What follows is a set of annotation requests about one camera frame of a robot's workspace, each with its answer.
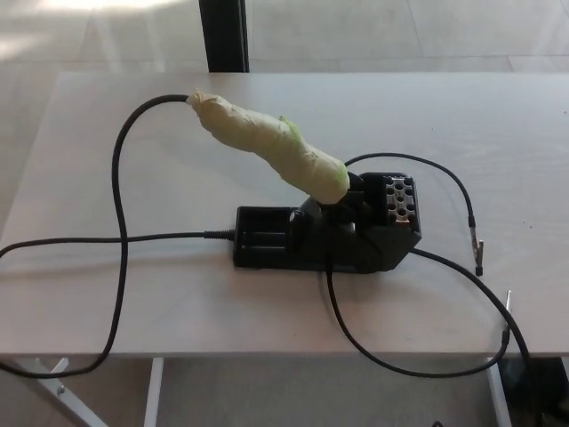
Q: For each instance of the white diagonal table frame brace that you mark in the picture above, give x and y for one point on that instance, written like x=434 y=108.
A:
x=58 y=393

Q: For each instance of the black soldering iron base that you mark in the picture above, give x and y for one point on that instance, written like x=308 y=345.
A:
x=355 y=249

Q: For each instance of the tape-wrapped soldering iron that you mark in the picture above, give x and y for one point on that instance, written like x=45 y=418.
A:
x=266 y=133

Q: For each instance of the black vertical pillar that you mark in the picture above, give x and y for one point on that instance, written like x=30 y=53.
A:
x=224 y=35

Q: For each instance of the white table leg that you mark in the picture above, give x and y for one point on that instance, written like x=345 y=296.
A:
x=153 y=391
x=500 y=400

